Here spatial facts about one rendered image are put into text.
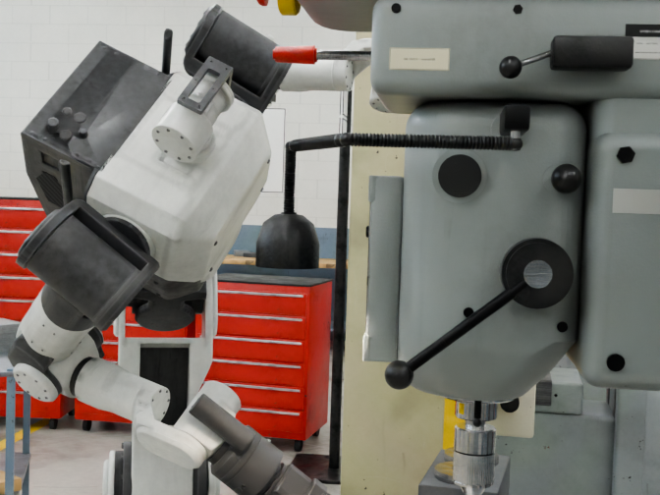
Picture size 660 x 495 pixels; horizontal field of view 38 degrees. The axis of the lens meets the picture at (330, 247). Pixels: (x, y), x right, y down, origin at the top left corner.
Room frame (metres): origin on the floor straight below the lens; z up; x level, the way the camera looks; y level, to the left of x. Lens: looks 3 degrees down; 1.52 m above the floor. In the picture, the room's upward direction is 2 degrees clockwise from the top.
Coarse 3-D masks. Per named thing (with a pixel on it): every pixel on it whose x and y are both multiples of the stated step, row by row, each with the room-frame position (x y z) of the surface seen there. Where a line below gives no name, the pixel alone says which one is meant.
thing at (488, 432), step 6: (456, 426) 1.08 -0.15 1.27; (462, 426) 1.07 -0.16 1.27; (486, 426) 1.08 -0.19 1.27; (492, 426) 1.08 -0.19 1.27; (456, 432) 1.07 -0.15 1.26; (462, 432) 1.06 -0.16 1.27; (468, 432) 1.06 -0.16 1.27; (474, 432) 1.06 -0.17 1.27; (480, 432) 1.06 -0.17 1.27; (486, 432) 1.06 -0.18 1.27; (492, 432) 1.06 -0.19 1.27; (468, 438) 1.06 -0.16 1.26; (474, 438) 1.06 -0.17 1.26; (480, 438) 1.06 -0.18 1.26; (486, 438) 1.06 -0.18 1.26; (492, 438) 1.06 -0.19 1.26
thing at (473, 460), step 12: (456, 444) 1.07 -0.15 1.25; (468, 444) 1.06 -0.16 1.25; (480, 444) 1.06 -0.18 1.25; (492, 444) 1.06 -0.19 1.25; (456, 456) 1.07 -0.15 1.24; (468, 456) 1.06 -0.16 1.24; (480, 456) 1.06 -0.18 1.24; (492, 456) 1.06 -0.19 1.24; (456, 468) 1.07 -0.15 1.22; (468, 468) 1.06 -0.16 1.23; (480, 468) 1.06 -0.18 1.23; (492, 468) 1.07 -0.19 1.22; (456, 480) 1.07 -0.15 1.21; (468, 480) 1.06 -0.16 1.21; (480, 480) 1.06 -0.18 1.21; (492, 480) 1.07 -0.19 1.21
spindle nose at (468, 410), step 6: (456, 402) 1.08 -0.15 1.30; (462, 402) 1.06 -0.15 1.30; (456, 408) 1.07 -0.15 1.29; (468, 408) 1.06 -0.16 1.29; (486, 408) 1.06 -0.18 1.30; (492, 408) 1.06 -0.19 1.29; (456, 414) 1.07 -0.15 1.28; (462, 414) 1.06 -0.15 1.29; (468, 414) 1.06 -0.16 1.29; (486, 414) 1.06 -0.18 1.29; (492, 414) 1.06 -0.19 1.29; (486, 420) 1.06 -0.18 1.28
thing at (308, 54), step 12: (276, 48) 1.20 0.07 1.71; (288, 48) 1.20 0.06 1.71; (300, 48) 1.20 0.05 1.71; (312, 48) 1.19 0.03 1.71; (276, 60) 1.20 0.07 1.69; (288, 60) 1.20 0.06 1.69; (300, 60) 1.20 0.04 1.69; (312, 60) 1.20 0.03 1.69; (348, 60) 1.20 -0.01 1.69; (360, 60) 1.20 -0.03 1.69
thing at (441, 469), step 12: (444, 456) 1.57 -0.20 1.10; (504, 456) 1.60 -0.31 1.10; (432, 468) 1.51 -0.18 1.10; (444, 468) 1.47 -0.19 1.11; (504, 468) 1.53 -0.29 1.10; (432, 480) 1.45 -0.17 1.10; (444, 480) 1.44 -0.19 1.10; (504, 480) 1.50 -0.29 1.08; (420, 492) 1.43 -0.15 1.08; (432, 492) 1.42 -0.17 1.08; (444, 492) 1.42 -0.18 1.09; (456, 492) 1.41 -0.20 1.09; (492, 492) 1.40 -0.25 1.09; (504, 492) 1.51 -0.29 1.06
